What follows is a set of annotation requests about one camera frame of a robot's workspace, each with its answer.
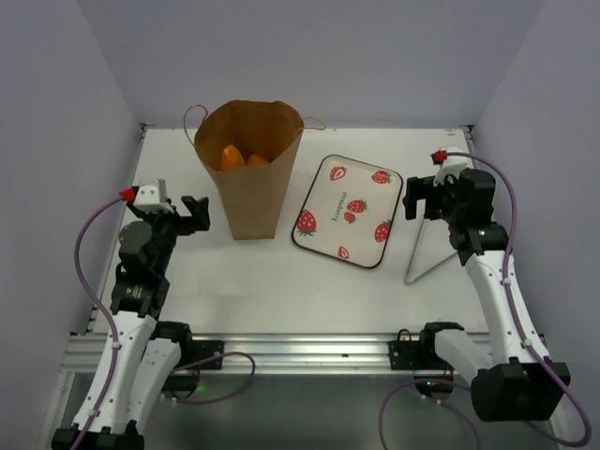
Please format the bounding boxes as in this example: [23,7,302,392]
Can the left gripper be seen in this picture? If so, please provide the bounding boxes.
[127,195,208,274]

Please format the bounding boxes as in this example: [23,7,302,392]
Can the metal tongs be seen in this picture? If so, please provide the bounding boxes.
[403,218,458,286]

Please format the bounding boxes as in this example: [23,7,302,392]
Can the brown paper bag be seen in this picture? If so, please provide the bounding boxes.
[185,99,309,240]

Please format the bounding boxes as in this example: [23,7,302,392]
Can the orange fake baguette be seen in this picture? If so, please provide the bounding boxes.
[220,144,246,172]

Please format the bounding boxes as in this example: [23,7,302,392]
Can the orange fake bread roll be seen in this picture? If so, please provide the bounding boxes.
[247,154,269,166]

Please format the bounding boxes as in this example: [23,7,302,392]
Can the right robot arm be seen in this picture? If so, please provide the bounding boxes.
[403,168,571,422]

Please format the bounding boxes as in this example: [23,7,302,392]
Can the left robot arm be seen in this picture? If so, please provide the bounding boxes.
[51,188,210,449]

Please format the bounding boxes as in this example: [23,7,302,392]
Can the strawberry print tray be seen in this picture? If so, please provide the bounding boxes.
[292,155,404,269]

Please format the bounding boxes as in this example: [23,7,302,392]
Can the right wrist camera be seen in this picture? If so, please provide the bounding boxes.
[431,146,468,187]

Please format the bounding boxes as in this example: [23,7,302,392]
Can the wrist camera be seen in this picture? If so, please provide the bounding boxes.
[431,146,468,187]
[119,179,173,213]

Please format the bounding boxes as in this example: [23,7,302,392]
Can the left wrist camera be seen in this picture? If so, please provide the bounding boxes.
[119,179,173,213]

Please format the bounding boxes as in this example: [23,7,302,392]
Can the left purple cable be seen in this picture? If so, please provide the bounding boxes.
[67,195,257,450]

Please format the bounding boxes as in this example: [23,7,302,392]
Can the purple cable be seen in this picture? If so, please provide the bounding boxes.
[67,195,257,450]
[378,150,593,450]

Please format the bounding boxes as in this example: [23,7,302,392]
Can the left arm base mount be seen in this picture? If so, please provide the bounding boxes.
[161,340,224,398]

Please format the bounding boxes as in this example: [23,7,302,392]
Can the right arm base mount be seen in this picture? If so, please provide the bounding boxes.
[387,328,455,400]

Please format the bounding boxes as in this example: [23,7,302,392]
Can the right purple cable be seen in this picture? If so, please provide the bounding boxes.
[378,150,593,450]

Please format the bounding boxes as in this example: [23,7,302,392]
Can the aluminium frame rail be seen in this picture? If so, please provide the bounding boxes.
[60,333,545,375]

